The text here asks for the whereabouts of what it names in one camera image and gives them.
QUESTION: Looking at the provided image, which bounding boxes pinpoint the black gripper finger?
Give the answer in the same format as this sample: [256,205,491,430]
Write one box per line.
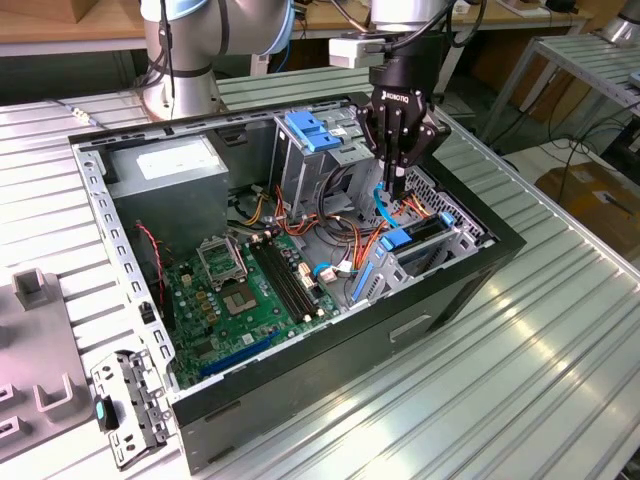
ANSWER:
[392,121,453,202]
[355,103,395,195]

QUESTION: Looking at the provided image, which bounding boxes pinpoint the orange red power wire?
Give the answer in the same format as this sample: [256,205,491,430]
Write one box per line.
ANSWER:
[367,193,437,251]

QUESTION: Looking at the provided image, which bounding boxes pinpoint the blue data wire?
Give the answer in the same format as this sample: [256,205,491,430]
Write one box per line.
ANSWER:
[372,182,401,230]

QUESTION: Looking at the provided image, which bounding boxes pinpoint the hard disk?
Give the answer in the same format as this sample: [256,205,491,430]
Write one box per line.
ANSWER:
[351,211,456,305]

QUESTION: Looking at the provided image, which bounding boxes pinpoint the grey metal disk bay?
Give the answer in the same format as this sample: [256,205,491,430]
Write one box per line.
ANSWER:
[349,209,496,309]

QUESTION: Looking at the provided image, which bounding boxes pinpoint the blue plastic drive latch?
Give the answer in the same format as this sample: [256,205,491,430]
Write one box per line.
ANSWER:
[285,110,344,154]

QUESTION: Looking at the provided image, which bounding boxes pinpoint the grey metal drive cage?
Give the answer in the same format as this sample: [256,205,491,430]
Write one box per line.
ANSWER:
[269,102,394,221]

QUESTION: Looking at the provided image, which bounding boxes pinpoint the large cardboard box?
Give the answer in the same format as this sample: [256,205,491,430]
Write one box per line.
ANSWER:
[534,162,640,259]

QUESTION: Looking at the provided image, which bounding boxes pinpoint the black RAM slot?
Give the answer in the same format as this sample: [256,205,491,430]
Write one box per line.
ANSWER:
[256,240,310,322]
[251,242,305,324]
[268,234,324,316]
[262,237,316,319]

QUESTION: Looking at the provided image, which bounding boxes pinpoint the metal socket cover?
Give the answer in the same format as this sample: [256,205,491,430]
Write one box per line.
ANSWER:
[195,234,249,291]

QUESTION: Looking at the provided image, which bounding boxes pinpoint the metal slat side table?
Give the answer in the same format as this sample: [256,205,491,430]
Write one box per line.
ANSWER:
[479,32,640,146]

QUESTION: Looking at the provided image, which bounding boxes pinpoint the grey power supply unit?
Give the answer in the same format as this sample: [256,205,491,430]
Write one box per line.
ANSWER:
[102,134,231,261]

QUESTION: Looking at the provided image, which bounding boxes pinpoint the CPU socket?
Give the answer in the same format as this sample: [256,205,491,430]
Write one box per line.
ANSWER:
[219,282,264,319]

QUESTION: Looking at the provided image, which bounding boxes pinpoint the green motherboard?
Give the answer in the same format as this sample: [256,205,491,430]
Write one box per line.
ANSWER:
[162,232,346,391]

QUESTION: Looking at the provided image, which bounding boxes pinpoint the black open PC case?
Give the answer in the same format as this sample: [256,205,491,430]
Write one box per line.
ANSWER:
[67,91,528,476]

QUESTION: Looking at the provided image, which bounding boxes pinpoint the blue expansion slot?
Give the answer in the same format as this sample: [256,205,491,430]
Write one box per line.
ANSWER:
[199,329,281,379]

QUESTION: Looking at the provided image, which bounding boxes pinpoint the small cardboard box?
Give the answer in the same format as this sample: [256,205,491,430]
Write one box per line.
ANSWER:
[69,0,101,24]

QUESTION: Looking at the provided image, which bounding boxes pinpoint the black latch with teal tab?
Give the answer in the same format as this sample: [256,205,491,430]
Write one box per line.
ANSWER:
[94,394,120,432]

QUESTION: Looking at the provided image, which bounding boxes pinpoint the grey parts rack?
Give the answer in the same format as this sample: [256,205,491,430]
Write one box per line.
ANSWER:
[0,267,96,461]

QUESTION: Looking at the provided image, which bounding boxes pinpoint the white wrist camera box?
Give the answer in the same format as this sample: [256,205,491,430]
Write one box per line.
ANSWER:
[328,37,386,69]

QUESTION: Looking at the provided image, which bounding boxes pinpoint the orange wire bundle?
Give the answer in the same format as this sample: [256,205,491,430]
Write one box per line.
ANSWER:
[273,183,389,274]

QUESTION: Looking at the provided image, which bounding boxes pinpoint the yellow orange supply wires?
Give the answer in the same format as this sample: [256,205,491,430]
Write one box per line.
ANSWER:
[227,192,276,229]

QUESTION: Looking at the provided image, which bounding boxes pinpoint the wooden desk white frame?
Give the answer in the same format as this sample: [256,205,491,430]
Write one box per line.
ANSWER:
[0,0,594,96]

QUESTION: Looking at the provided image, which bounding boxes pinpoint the short blue wire white plug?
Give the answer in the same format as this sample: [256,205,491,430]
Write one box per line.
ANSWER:
[310,262,362,284]

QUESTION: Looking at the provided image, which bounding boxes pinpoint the red black fan wire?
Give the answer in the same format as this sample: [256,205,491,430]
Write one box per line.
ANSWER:
[135,222,169,306]

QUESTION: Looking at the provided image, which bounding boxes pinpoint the black cable with silver plug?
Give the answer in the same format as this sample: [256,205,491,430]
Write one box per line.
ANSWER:
[49,0,176,130]

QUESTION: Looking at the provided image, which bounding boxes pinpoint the metal slot bracket plate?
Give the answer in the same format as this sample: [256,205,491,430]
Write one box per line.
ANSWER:
[88,348,176,471]

